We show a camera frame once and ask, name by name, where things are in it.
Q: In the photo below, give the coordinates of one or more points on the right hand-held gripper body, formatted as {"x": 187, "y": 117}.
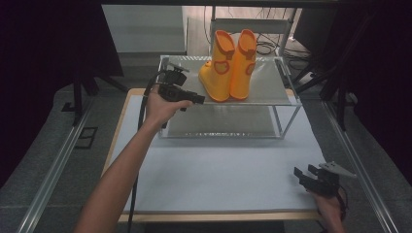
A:
{"x": 325, "y": 184}

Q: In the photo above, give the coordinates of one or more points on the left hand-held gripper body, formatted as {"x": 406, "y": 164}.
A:
{"x": 173, "y": 89}

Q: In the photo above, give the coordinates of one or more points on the yellow duck rain boot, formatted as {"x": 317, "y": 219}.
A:
{"x": 217, "y": 81}
{"x": 243, "y": 71}

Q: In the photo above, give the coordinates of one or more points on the grey metal shoe rack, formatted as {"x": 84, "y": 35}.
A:
{"x": 265, "y": 84}

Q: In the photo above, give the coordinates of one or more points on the person's left hand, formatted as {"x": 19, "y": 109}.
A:
{"x": 158, "y": 108}

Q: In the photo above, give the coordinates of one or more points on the person's right hand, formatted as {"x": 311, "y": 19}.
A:
{"x": 330, "y": 208}

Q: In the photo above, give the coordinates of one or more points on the black metal stand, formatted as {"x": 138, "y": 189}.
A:
{"x": 340, "y": 106}
{"x": 77, "y": 97}

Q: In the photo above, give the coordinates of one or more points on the wooden table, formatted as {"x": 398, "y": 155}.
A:
{"x": 226, "y": 216}

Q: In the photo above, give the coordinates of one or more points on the dark curtain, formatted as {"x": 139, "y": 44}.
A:
{"x": 39, "y": 64}
{"x": 382, "y": 81}

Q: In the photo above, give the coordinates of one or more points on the aluminium rail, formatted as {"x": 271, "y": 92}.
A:
{"x": 51, "y": 174}
{"x": 359, "y": 168}

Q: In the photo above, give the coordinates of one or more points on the grey metal frame stand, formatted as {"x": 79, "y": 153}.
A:
{"x": 252, "y": 25}

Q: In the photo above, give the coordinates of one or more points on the black floor frame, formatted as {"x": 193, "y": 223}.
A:
{"x": 86, "y": 137}

